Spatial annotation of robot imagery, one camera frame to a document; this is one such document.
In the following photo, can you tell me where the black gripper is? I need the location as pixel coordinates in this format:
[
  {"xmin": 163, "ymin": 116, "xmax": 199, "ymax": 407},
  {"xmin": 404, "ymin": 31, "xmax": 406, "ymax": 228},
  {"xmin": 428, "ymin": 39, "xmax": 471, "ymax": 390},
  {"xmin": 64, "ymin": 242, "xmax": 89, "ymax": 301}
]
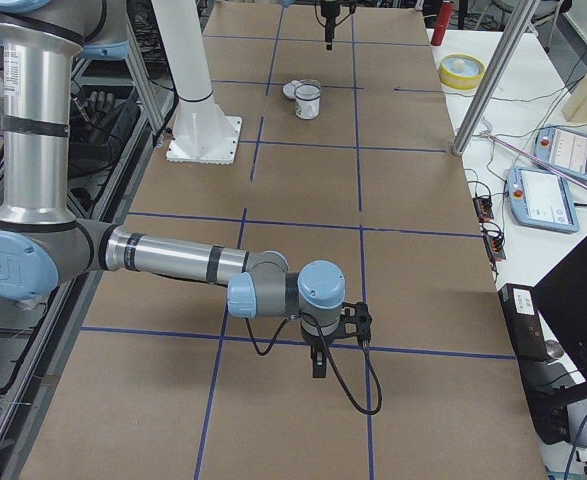
[
  {"xmin": 320, "ymin": 0, "xmax": 339, "ymax": 51},
  {"xmin": 301, "ymin": 327, "xmax": 326, "ymax": 378}
]

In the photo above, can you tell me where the clear glass funnel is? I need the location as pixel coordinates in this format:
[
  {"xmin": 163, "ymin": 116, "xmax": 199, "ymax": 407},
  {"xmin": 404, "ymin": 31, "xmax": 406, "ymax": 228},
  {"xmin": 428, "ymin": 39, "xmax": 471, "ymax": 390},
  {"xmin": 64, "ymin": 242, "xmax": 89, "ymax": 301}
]
[{"xmin": 294, "ymin": 80, "xmax": 322, "ymax": 101}]

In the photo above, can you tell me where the white mug lid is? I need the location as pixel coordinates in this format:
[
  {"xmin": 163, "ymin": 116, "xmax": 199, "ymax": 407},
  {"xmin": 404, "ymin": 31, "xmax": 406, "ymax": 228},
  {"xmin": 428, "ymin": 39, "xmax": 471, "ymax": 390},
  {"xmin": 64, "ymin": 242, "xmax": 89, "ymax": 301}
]
[{"xmin": 282, "ymin": 80, "xmax": 301, "ymax": 101}]

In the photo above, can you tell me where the white enamel mug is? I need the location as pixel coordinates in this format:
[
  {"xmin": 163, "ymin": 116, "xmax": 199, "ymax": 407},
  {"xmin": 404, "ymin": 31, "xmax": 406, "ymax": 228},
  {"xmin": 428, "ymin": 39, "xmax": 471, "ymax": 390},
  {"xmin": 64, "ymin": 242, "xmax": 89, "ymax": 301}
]
[{"xmin": 295, "ymin": 98, "xmax": 321, "ymax": 120}]

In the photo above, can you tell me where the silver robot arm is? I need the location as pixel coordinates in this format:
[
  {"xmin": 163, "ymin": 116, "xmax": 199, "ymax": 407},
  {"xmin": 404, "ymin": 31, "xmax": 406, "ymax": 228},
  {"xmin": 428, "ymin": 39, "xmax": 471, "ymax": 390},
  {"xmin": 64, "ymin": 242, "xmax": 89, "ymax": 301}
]
[{"xmin": 0, "ymin": 1, "xmax": 346, "ymax": 378}]

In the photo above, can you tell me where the red bottle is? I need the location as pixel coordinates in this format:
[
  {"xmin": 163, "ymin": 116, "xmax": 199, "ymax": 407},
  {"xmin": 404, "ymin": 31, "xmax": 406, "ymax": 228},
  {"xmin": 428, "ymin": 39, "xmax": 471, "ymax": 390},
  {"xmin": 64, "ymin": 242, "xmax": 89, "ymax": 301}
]
[{"xmin": 431, "ymin": 0, "xmax": 455, "ymax": 46}]

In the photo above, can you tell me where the yellow tape roll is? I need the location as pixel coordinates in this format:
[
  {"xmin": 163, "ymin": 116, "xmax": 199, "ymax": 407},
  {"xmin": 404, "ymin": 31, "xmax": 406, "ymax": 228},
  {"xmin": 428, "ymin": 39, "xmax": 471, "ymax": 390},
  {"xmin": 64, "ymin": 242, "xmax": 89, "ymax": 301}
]
[{"xmin": 438, "ymin": 54, "xmax": 486, "ymax": 90}]

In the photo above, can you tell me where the metal reacher grabber stick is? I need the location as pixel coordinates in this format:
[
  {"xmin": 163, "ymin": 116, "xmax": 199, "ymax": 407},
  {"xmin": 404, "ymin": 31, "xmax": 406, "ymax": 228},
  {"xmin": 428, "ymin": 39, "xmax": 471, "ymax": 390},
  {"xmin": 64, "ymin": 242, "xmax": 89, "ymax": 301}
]
[{"xmin": 479, "ymin": 131, "xmax": 587, "ymax": 191}]

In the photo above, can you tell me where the orange connector board near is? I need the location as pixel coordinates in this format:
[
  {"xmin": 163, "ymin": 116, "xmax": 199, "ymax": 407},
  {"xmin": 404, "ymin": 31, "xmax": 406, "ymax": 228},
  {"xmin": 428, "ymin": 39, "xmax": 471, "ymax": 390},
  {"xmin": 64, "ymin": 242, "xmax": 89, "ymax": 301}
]
[{"xmin": 481, "ymin": 221, "xmax": 506, "ymax": 261}]

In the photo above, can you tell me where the orange connector board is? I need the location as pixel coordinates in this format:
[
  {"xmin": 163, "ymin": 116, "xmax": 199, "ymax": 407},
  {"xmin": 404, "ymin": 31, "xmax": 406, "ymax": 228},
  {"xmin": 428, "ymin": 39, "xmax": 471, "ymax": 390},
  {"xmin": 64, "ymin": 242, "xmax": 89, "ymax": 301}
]
[
  {"xmin": 471, "ymin": 180, "xmax": 494, "ymax": 221},
  {"xmin": 481, "ymin": 221, "xmax": 506, "ymax": 261}
]

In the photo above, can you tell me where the orange connector board far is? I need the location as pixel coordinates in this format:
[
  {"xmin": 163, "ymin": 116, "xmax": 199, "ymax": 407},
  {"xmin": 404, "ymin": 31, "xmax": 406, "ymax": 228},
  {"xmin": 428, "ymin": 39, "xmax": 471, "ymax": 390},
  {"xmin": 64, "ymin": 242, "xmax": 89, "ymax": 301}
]
[{"xmin": 471, "ymin": 180, "xmax": 494, "ymax": 221}]

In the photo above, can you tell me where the black computer box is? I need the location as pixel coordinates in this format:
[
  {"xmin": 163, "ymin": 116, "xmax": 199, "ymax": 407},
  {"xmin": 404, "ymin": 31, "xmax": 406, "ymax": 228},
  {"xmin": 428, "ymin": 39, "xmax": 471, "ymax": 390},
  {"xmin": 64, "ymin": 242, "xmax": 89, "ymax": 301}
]
[{"xmin": 498, "ymin": 283, "xmax": 587, "ymax": 448}]

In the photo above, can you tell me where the black laptop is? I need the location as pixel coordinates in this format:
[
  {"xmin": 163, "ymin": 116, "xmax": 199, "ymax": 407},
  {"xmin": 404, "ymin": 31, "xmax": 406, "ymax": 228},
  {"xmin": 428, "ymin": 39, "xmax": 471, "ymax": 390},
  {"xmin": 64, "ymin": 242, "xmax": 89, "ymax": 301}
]
[{"xmin": 532, "ymin": 236, "xmax": 587, "ymax": 378}]

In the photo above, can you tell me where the near teach pendant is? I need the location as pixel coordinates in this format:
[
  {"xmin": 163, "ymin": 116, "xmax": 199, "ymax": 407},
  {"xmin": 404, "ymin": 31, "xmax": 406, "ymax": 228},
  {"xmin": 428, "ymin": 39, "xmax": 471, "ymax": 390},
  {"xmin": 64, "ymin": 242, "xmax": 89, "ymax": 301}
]
[{"xmin": 506, "ymin": 167, "xmax": 580, "ymax": 233}]

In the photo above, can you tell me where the teach pendant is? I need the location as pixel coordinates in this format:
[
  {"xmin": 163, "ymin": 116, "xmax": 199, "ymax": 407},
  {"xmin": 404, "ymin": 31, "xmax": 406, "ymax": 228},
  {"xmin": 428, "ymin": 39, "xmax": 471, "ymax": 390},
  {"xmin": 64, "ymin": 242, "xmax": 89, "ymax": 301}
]
[
  {"xmin": 506, "ymin": 167, "xmax": 580, "ymax": 233},
  {"xmin": 534, "ymin": 126, "xmax": 587, "ymax": 181}
]

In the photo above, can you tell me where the far teach pendant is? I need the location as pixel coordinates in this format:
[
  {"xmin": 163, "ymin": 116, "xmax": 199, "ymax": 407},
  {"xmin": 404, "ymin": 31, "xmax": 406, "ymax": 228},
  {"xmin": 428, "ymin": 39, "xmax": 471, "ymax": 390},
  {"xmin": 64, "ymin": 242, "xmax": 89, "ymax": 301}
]
[{"xmin": 534, "ymin": 126, "xmax": 587, "ymax": 181}]

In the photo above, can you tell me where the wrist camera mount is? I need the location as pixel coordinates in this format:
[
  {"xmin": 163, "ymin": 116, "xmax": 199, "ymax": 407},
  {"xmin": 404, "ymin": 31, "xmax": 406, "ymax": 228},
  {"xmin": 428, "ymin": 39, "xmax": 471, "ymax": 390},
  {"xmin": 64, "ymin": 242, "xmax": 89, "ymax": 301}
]
[{"xmin": 335, "ymin": 301, "xmax": 372, "ymax": 347}]

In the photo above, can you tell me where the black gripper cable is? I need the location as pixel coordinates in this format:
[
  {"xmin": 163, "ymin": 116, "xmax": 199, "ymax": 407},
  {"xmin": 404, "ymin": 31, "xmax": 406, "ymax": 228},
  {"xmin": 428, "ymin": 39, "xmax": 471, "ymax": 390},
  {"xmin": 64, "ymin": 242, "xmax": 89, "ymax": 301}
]
[{"xmin": 244, "ymin": 315, "xmax": 384, "ymax": 416}]

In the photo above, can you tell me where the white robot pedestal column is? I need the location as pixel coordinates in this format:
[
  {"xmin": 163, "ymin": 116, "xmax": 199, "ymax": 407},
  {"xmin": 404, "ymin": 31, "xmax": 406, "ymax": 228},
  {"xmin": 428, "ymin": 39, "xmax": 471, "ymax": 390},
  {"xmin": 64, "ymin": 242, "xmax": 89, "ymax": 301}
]
[{"xmin": 152, "ymin": 0, "xmax": 242, "ymax": 165}]

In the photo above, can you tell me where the aluminium frame post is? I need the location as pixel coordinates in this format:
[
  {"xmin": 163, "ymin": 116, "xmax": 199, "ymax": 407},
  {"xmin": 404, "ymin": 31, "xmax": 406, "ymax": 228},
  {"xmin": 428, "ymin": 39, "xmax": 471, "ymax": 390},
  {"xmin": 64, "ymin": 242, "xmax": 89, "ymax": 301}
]
[{"xmin": 452, "ymin": 0, "xmax": 540, "ymax": 156}]

